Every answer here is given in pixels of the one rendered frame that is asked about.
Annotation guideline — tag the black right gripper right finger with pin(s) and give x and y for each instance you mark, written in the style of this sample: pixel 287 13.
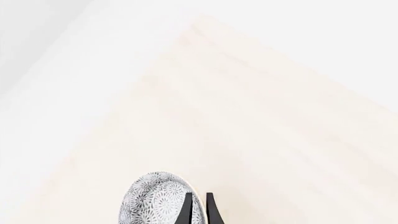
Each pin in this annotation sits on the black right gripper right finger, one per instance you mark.
pixel 213 211

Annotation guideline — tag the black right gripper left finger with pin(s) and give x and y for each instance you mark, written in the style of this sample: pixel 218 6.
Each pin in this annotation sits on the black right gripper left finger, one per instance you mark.
pixel 186 211

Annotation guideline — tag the grey floral patterned bowl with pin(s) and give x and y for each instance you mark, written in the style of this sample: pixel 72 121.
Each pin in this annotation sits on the grey floral patterned bowl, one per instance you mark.
pixel 152 200

